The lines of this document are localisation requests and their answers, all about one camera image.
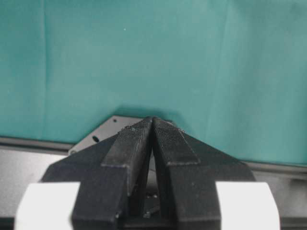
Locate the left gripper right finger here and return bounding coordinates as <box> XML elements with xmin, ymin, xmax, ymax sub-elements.
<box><xmin>152</xmin><ymin>117</ymin><xmax>255</xmax><ymax>222</ymax></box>

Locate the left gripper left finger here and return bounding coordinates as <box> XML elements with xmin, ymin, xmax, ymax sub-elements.
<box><xmin>41</xmin><ymin>117</ymin><xmax>153</xmax><ymax>223</ymax></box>

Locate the green table cloth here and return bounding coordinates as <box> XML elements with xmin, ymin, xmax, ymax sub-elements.
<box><xmin>0</xmin><ymin>0</ymin><xmax>307</xmax><ymax>164</ymax></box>

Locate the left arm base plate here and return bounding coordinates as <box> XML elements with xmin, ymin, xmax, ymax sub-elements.
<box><xmin>68</xmin><ymin>115</ymin><xmax>143</xmax><ymax>155</ymax></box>

